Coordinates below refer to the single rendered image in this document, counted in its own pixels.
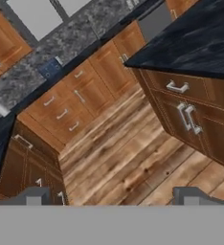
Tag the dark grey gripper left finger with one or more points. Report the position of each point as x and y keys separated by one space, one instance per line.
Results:
x=37 y=193

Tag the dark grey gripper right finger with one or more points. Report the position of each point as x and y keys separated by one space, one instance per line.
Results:
x=184 y=193

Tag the brown wooden drawer front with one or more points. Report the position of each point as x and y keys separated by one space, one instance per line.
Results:
x=222 y=94
x=193 y=83

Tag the dark brown base cupboard run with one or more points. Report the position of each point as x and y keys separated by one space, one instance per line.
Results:
x=24 y=169

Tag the brown wooden cupboard door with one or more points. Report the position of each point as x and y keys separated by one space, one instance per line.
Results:
x=217 y=140
x=168 y=111

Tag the light brown base cupboard run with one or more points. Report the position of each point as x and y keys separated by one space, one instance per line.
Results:
x=94 y=83

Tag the small blue appliance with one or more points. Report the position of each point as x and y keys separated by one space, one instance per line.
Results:
x=50 y=68

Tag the grey dishwasher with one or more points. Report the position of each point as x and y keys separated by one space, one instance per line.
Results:
x=155 y=20

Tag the light brown end cupboard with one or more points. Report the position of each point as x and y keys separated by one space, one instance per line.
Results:
x=179 y=7

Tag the light brown wall cupboard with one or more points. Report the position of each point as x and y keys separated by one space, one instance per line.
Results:
x=4 y=41

